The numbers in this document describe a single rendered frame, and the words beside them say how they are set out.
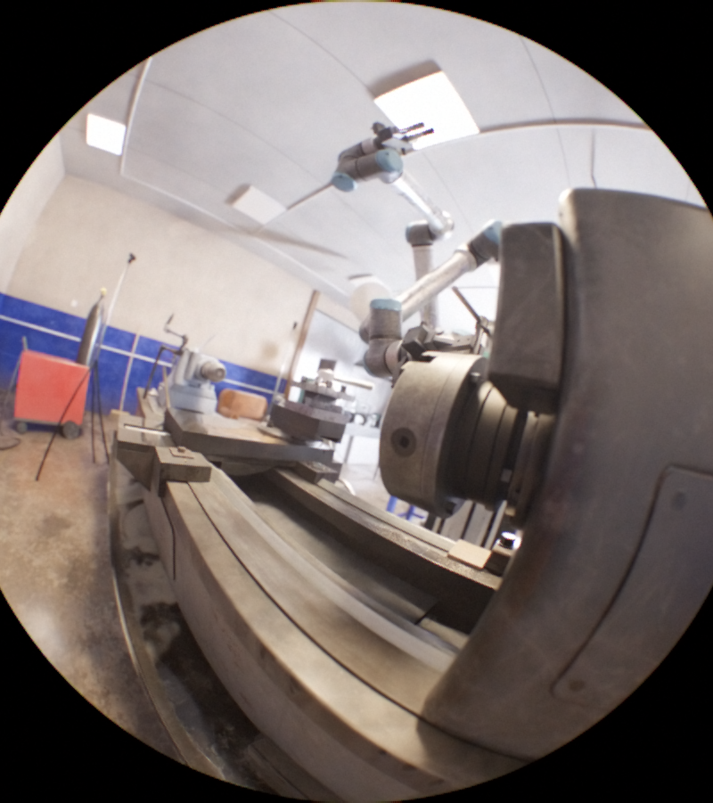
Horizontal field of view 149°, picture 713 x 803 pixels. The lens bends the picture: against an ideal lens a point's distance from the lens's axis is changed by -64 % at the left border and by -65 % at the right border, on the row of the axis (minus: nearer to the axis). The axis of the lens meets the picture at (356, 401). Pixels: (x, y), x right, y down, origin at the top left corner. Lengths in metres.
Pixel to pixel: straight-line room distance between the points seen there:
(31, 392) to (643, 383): 3.48
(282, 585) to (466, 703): 0.27
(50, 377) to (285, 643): 3.22
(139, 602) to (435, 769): 0.82
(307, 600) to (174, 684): 0.49
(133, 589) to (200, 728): 0.47
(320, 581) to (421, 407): 0.28
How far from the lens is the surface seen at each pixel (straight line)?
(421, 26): 2.34
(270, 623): 0.35
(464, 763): 0.31
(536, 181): 2.89
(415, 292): 0.94
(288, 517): 0.86
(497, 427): 0.33
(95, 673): 1.28
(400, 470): 0.35
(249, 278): 5.35
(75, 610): 1.47
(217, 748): 0.71
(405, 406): 0.34
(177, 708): 0.75
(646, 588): 0.20
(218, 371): 1.23
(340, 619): 0.37
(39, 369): 3.32
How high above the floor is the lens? 1.09
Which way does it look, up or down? 2 degrees up
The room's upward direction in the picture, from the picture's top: 15 degrees clockwise
